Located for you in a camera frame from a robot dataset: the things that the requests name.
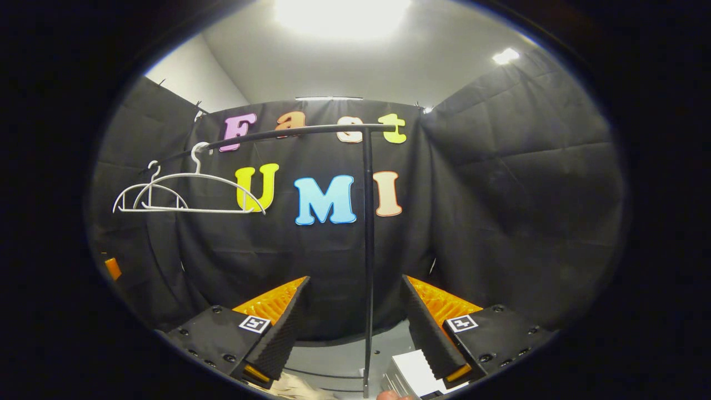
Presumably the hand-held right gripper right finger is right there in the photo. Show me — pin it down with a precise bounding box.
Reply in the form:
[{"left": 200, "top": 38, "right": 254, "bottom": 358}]
[{"left": 401, "top": 274, "right": 558, "bottom": 389}]

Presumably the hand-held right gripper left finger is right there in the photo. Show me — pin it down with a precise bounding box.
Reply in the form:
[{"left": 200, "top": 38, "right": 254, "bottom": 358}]
[{"left": 165, "top": 276, "right": 311, "bottom": 389}]

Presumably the cream button shirt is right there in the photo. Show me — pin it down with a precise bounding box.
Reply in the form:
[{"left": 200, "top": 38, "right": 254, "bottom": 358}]
[{"left": 266, "top": 371, "right": 341, "bottom": 400}]

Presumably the small white clothes hanger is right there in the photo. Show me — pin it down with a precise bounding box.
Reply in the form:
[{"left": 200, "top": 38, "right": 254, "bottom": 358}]
[{"left": 112, "top": 161, "right": 189, "bottom": 214}]

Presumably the black clothes rack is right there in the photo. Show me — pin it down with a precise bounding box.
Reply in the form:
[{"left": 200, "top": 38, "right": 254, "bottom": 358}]
[{"left": 146, "top": 124, "right": 396, "bottom": 398}]

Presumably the large white clothes hanger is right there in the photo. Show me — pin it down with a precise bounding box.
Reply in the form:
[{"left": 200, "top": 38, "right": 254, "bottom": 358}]
[{"left": 132, "top": 142, "right": 267, "bottom": 216}]

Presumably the black backdrop cloth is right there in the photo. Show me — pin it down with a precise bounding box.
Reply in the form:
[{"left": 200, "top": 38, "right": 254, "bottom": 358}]
[{"left": 89, "top": 47, "right": 625, "bottom": 341}]

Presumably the large ceiling light panel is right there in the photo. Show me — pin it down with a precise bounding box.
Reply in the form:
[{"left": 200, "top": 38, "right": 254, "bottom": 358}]
[{"left": 272, "top": 0, "right": 412, "bottom": 41}]

